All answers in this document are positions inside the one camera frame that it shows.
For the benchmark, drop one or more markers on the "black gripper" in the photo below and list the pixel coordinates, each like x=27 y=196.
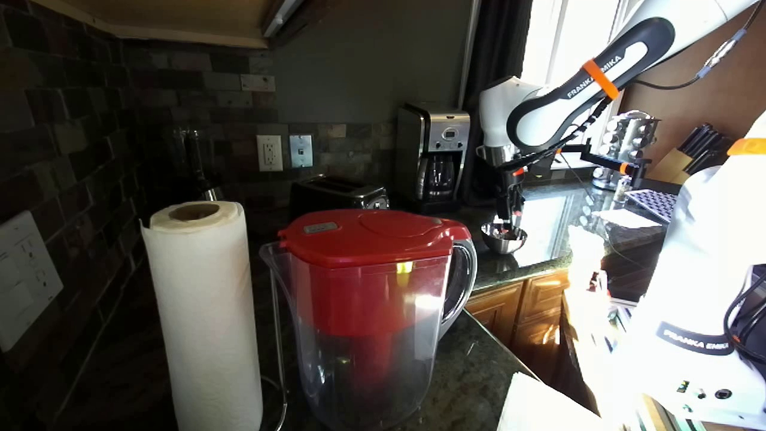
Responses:
x=513 y=185

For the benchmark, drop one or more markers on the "black robot base connector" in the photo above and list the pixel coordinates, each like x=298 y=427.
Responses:
x=750 y=319

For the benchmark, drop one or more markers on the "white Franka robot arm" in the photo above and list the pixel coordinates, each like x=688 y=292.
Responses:
x=701 y=265

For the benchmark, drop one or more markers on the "black coffee maker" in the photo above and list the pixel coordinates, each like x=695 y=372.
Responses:
x=434 y=157

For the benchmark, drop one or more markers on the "wooden lower cabinet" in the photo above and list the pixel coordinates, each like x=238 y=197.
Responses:
x=517 y=319

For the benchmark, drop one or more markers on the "wooden cabinet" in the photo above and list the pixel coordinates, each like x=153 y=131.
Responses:
x=181 y=21
x=517 y=319

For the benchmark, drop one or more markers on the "striped blue cloth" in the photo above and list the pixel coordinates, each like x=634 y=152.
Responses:
x=647 y=205

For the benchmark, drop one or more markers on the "dark curtain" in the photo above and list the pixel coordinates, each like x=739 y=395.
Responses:
x=494 y=44

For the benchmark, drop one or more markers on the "wooden knife block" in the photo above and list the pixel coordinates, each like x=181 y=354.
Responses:
x=684 y=160

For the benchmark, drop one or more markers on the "black chrome toaster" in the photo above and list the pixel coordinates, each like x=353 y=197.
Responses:
x=336 y=196

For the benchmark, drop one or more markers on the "red lid water pitcher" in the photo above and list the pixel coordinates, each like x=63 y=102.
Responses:
x=367 y=302

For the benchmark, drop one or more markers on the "white paper sheet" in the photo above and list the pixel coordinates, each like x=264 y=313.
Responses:
x=542 y=408

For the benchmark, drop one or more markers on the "yellow tape band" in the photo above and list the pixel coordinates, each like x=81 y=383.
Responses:
x=750 y=148

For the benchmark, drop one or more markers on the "white paper towel roll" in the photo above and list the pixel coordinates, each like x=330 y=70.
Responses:
x=204 y=319

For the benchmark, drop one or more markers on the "wooden upper cabinet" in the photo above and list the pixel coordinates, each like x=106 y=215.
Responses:
x=181 y=21

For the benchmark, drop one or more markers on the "small wall outlet plate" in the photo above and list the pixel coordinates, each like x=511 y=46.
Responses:
x=302 y=150

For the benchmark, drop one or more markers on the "white wall outlet plate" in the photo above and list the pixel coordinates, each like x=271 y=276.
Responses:
x=269 y=152

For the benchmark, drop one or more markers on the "white wall switch plate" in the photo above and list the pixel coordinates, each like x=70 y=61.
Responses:
x=23 y=280

